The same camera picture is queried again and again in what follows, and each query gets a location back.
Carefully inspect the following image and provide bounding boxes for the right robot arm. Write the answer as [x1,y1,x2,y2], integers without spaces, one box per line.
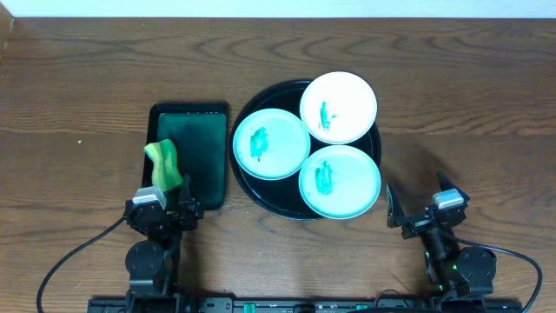
[387,171,496,299]

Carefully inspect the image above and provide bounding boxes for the black rectangular water tray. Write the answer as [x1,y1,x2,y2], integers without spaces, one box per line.
[146,102,228,210]

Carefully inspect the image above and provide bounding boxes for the white plate with green stain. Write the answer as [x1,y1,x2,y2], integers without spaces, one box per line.
[300,71,378,144]

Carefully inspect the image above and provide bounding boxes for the mint green plate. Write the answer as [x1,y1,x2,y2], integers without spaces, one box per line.
[298,145,381,219]
[232,109,311,181]

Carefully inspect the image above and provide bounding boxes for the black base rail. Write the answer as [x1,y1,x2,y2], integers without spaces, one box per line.
[87,297,522,313]

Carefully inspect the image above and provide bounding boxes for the round black tray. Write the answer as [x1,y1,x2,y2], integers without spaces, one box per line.
[229,79,381,220]

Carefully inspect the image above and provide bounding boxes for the yellow green sponge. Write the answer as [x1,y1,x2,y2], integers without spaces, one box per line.
[143,139,183,192]

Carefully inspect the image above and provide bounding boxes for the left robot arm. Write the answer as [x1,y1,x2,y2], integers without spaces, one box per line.
[123,176,203,297]

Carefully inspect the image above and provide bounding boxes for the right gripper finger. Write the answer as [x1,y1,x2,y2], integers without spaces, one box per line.
[436,170,470,201]
[387,185,406,228]

